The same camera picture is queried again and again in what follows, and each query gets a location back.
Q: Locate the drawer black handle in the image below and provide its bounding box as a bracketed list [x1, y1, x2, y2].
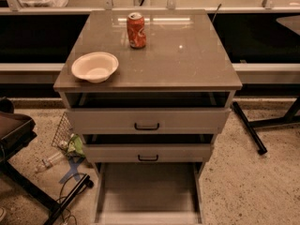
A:
[91, 162, 203, 225]
[82, 142, 216, 164]
[65, 107, 232, 135]

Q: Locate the grey drawer cabinet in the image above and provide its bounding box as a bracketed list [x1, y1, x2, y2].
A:
[52, 8, 244, 225]

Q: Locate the white paper bowl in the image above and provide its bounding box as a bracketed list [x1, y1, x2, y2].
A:
[71, 52, 119, 83]

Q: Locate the orange soda can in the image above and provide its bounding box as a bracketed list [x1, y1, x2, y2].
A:
[127, 12, 146, 49]

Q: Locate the green chip bag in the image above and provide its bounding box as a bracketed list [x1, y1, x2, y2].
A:
[65, 134, 84, 158]

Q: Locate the clear plastic bottle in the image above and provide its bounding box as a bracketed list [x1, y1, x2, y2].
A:
[35, 152, 65, 173]

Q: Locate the dark brown chair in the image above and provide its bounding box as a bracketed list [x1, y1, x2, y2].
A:
[0, 97, 37, 164]

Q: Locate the black table leg right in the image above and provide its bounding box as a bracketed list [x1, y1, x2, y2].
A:
[232, 97, 300, 156]

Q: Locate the black stand base left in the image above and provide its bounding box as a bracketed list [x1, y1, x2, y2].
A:
[0, 159, 95, 225]

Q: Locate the wire mesh basket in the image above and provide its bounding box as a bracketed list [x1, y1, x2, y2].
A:
[52, 113, 73, 147]

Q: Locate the black floor cable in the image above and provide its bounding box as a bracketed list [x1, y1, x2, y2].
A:
[54, 172, 89, 225]

